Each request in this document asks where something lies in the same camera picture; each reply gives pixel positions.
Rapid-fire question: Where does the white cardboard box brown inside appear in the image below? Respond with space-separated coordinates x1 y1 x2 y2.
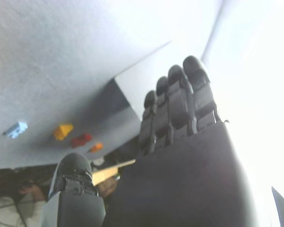
92 41 204 185

